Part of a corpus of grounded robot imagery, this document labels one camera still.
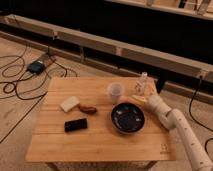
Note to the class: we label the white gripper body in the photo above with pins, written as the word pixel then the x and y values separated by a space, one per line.
pixel 155 104

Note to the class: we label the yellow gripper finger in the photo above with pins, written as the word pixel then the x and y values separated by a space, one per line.
pixel 139 98
pixel 152 87

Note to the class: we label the clear plastic bottle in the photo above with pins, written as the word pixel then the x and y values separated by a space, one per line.
pixel 141 83

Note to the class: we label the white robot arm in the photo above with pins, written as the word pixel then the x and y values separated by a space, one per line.
pixel 173 118

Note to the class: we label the black bowl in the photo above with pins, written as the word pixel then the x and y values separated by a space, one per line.
pixel 127 118

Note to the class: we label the clear plastic cup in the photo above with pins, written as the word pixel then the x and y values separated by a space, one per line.
pixel 115 90

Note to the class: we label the brown sausage toy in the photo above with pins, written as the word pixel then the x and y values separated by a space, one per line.
pixel 87 109

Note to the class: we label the wooden table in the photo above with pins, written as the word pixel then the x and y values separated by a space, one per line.
pixel 100 141

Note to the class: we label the white sponge block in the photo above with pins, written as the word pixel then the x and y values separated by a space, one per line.
pixel 69 103

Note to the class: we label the black smartphone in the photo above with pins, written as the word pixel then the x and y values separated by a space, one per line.
pixel 75 125

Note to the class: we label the blue power box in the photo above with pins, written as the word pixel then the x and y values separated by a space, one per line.
pixel 36 67

